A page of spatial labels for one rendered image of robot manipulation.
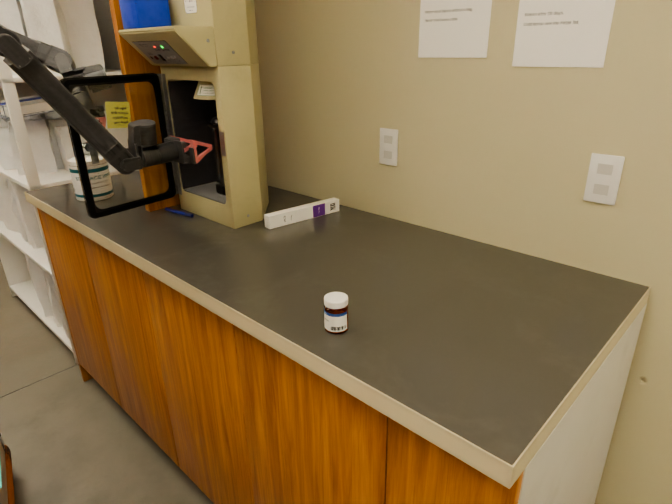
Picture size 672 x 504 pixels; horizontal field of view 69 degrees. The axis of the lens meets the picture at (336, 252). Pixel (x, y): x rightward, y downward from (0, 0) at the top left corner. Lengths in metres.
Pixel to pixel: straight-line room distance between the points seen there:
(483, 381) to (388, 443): 0.20
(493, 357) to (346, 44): 1.11
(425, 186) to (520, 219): 0.31
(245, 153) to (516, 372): 0.99
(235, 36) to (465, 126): 0.68
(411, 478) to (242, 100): 1.08
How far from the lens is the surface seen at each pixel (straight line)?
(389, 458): 0.95
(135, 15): 1.58
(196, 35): 1.42
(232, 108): 1.48
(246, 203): 1.55
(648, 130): 1.27
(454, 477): 0.87
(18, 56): 1.30
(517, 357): 0.94
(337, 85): 1.71
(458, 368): 0.89
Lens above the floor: 1.46
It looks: 23 degrees down
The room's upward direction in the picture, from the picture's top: 1 degrees counter-clockwise
